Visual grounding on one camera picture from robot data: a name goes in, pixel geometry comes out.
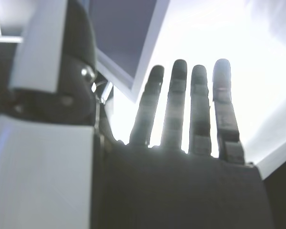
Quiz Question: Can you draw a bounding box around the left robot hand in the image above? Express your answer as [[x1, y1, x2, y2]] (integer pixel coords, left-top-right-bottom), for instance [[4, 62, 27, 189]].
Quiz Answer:
[[0, 0, 277, 229]]

